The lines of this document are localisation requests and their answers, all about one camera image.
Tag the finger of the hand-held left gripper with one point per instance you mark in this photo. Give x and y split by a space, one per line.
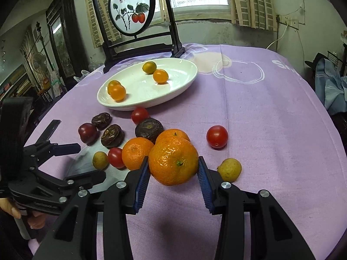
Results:
86 179
67 149

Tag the standing fan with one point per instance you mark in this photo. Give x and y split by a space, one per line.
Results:
39 62

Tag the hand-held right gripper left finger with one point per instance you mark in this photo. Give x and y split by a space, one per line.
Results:
142 184

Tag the black hat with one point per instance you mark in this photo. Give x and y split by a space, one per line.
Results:
315 62

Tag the blue cloth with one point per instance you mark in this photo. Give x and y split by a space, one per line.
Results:
329 86

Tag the purple tablecloth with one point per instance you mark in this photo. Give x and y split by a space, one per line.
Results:
257 113

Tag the orange mandarin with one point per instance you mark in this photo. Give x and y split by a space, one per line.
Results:
173 161
173 134
135 153

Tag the beige checked curtain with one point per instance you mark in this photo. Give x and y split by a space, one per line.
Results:
90 8
252 2

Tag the orange kumquat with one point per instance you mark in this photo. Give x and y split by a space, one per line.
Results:
160 76
118 93
111 83

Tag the white plastic bag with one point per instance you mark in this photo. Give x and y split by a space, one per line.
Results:
81 76

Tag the yellow-green kumquat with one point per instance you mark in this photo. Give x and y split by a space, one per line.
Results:
149 67

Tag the black smartphone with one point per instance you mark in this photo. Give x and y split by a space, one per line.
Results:
51 127

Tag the dark red cherry tomato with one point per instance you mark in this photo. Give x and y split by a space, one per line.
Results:
87 133

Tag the person's left hand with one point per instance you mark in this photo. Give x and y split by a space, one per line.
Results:
36 222

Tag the wall socket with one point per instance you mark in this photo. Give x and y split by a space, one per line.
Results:
288 21

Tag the black-framed painted table screen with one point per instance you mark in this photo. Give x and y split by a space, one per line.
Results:
131 2

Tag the dark wooden cabinet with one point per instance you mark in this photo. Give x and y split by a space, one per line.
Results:
67 5

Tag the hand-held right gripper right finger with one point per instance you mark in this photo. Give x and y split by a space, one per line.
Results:
203 187

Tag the white oval plate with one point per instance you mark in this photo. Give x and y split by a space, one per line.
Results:
141 93

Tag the small yellow-green fruit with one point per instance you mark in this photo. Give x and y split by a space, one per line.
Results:
99 160
229 169

